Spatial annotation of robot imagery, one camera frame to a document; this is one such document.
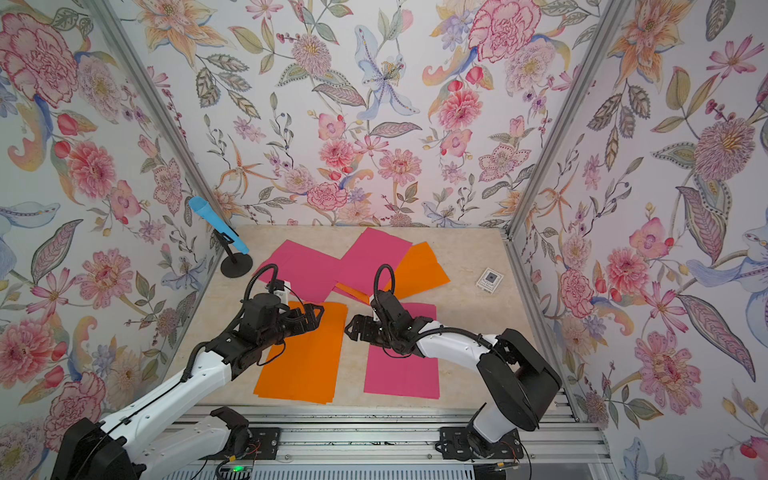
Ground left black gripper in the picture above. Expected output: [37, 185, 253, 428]
[259, 300, 326, 351]

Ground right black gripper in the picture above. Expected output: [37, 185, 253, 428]
[346, 315, 401, 347]

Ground orange paper sheet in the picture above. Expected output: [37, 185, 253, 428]
[254, 302, 348, 404]
[335, 241, 451, 305]

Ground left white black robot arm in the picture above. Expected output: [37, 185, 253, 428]
[52, 293, 324, 479]

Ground pink paper far left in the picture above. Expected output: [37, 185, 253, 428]
[260, 240, 341, 304]

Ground blue microphone on stand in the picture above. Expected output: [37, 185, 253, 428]
[189, 196, 253, 278]

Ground white QR code card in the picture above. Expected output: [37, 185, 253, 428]
[476, 268, 504, 294]

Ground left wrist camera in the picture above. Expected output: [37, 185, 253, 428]
[270, 279, 293, 304]

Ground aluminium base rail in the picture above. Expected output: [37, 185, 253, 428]
[95, 404, 619, 480]

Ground left aluminium corner post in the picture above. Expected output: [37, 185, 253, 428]
[83, 0, 230, 226]

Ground aluminium corner post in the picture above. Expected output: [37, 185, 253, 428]
[505, 0, 630, 242]
[83, 0, 230, 226]

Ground right aluminium corner post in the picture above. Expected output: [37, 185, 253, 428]
[505, 0, 630, 242]

